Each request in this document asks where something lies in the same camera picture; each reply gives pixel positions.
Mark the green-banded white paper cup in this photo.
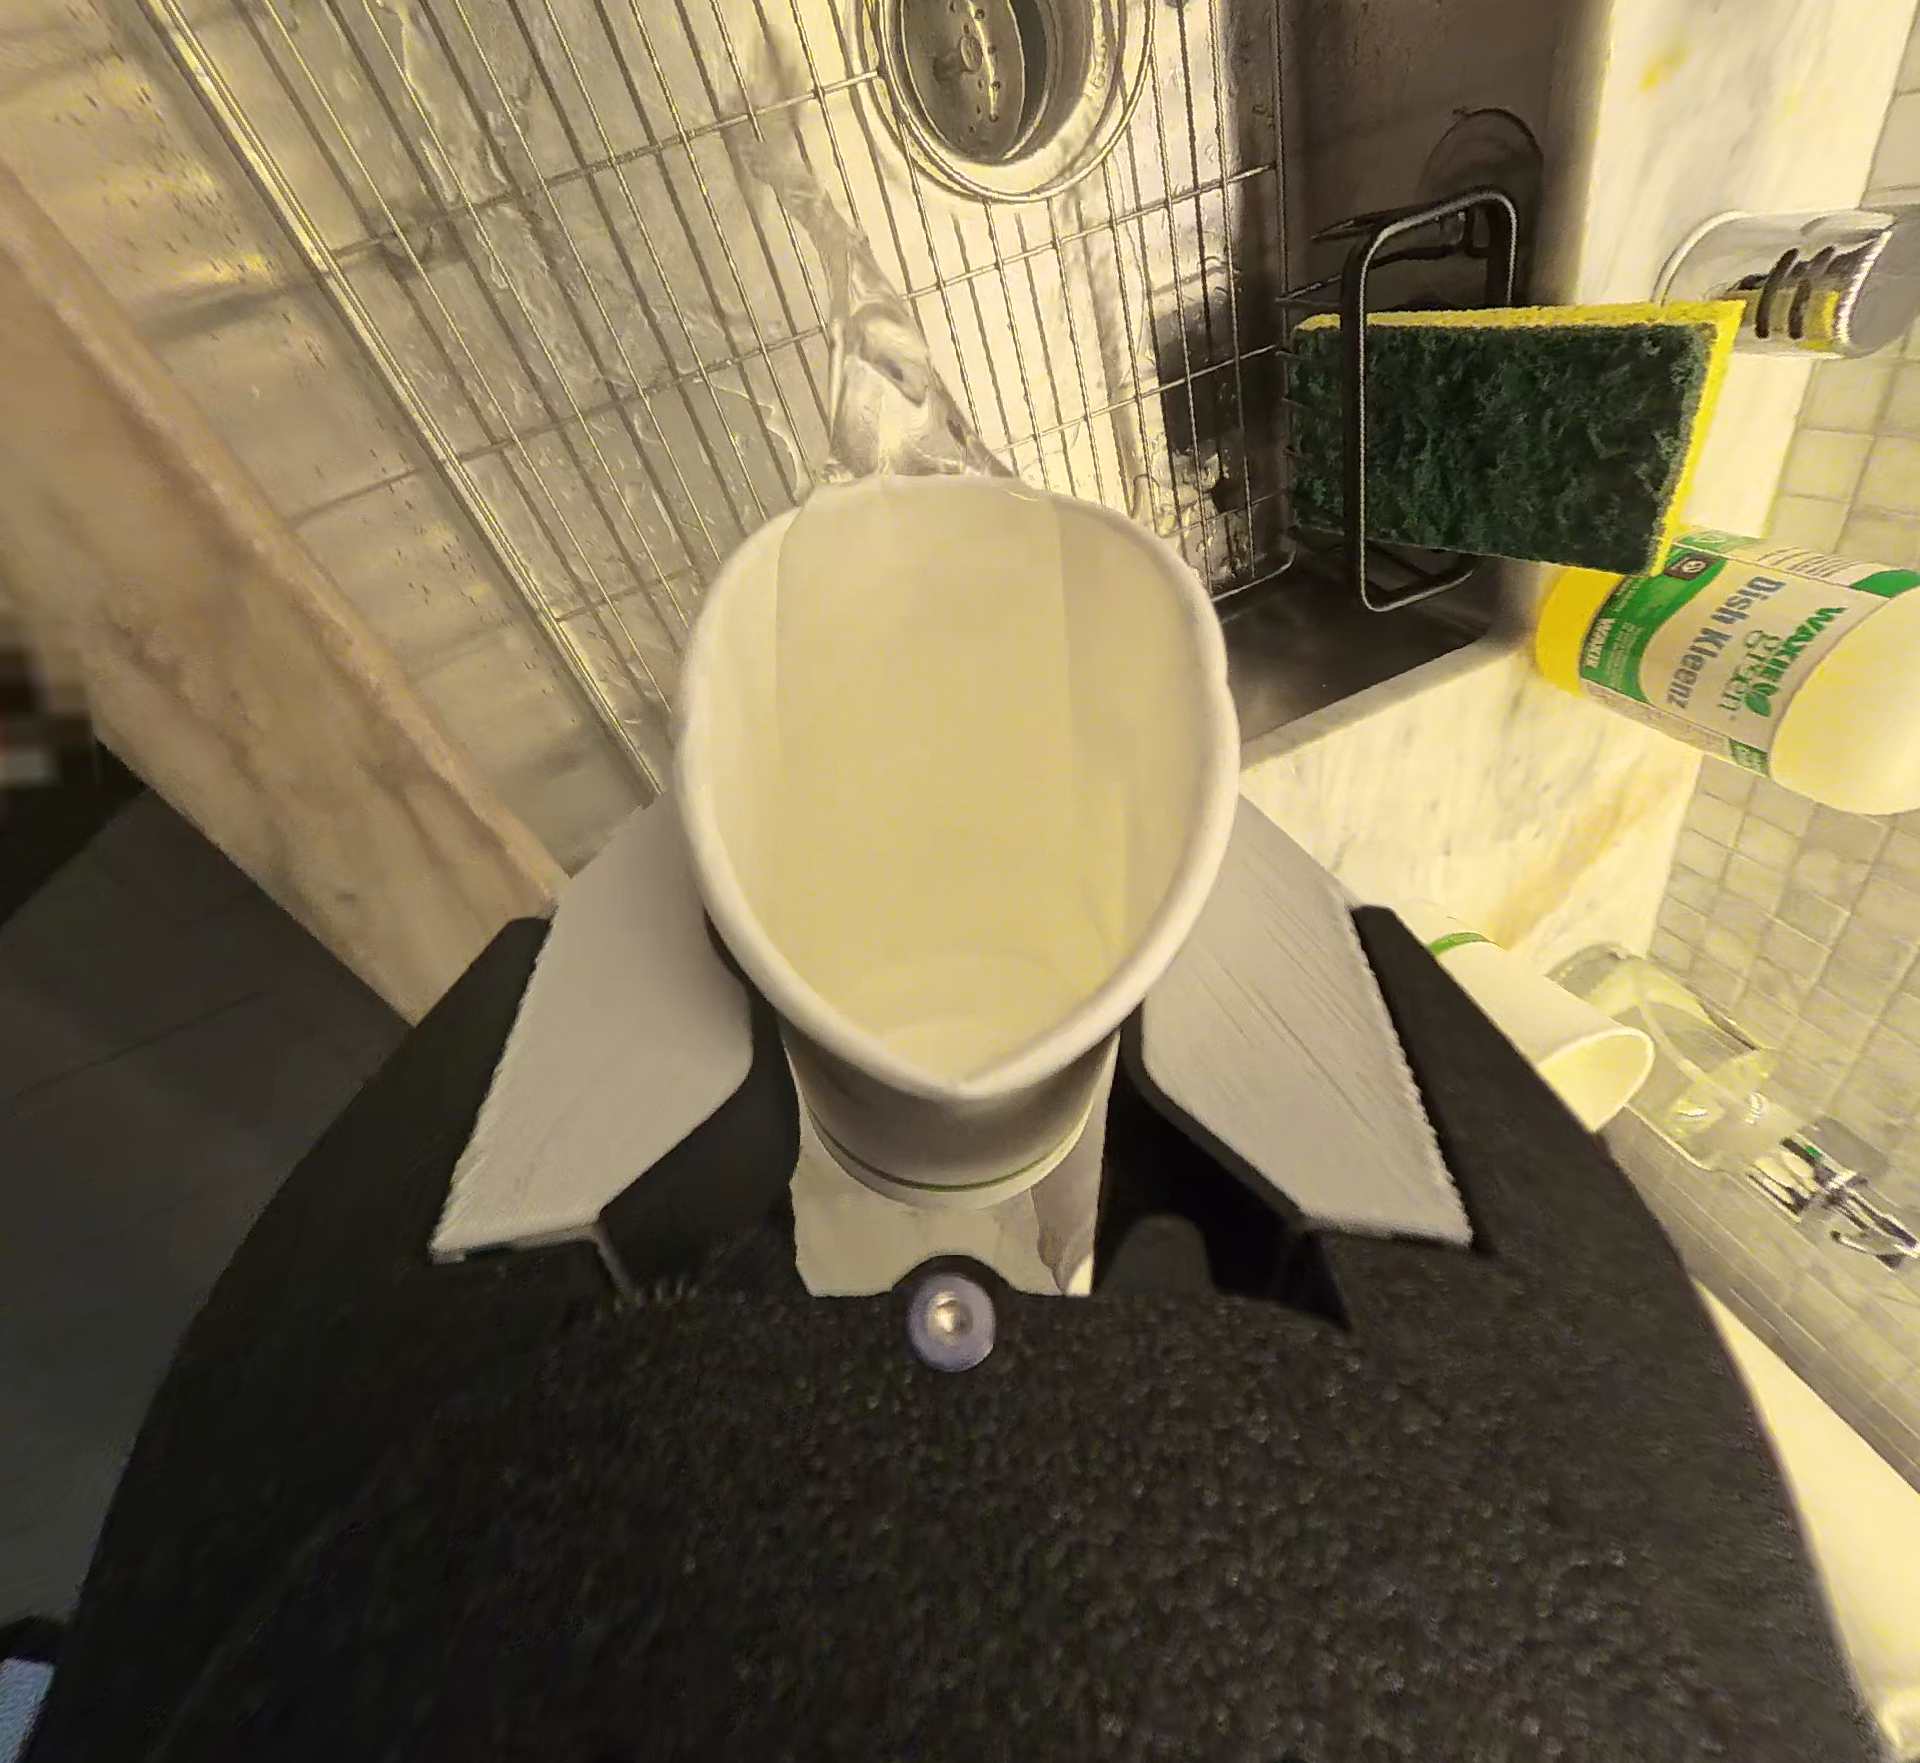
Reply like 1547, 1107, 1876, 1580
674, 473, 1244, 1209

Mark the black wire sponge holder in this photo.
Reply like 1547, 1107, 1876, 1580
1275, 187, 1524, 613

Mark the group of white paper cups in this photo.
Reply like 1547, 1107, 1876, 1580
1416, 897, 1657, 1135

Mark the green and yellow sponge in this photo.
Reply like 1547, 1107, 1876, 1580
1291, 297, 1751, 575

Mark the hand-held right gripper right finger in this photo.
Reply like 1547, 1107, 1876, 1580
1106, 799, 1478, 1285

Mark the wire sink grid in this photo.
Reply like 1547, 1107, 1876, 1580
31, 0, 1300, 781

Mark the steel sink drain strainer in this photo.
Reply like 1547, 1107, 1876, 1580
858, 0, 1159, 201

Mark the dish soap pump bottle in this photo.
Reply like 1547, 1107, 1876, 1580
1532, 529, 1920, 817

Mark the marble desk countertop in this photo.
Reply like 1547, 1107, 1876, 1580
0, 0, 1920, 1029

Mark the chrome sink cap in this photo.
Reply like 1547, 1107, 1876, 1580
1657, 207, 1920, 359

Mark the glass soap dispenser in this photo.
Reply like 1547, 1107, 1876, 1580
1553, 941, 1920, 1269

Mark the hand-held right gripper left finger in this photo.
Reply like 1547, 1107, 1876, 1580
429, 799, 800, 1297

